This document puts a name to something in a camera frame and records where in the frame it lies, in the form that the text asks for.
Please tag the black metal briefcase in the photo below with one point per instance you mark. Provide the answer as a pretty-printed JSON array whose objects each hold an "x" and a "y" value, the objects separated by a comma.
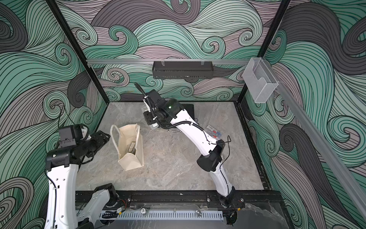
[{"x": 190, "y": 109}]

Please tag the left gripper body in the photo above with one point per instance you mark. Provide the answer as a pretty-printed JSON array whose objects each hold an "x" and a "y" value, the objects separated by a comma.
[{"x": 91, "y": 146}]

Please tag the clear acrylic wall holder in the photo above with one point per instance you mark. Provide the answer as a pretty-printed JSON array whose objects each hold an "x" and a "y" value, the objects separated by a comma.
[{"x": 260, "y": 79}]

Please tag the white slotted cable duct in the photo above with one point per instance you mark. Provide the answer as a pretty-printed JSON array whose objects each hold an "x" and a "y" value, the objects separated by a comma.
[{"x": 169, "y": 215}]

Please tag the aluminium rail right wall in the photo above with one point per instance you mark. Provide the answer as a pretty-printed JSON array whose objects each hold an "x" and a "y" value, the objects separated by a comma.
[{"x": 290, "y": 90}]

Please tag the cream canvas tote bag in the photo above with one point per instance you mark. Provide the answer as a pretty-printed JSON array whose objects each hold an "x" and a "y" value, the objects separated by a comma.
[{"x": 128, "y": 143}]

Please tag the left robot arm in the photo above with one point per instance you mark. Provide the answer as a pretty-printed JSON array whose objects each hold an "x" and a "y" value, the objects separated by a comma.
[{"x": 62, "y": 166}]

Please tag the red label refill case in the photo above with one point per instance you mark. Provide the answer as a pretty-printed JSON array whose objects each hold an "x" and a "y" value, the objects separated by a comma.
[{"x": 210, "y": 131}]

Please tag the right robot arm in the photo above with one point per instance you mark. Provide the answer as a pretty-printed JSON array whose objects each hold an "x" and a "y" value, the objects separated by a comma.
[{"x": 170, "y": 114}]

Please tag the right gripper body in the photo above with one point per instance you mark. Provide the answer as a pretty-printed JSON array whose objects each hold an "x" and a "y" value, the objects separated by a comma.
[{"x": 154, "y": 117}]

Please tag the black wall shelf tray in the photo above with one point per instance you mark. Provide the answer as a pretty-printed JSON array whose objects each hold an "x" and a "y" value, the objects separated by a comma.
[{"x": 182, "y": 70}]

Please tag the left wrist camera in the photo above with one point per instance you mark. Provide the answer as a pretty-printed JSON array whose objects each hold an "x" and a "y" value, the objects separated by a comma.
[{"x": 73, "y": 135}]

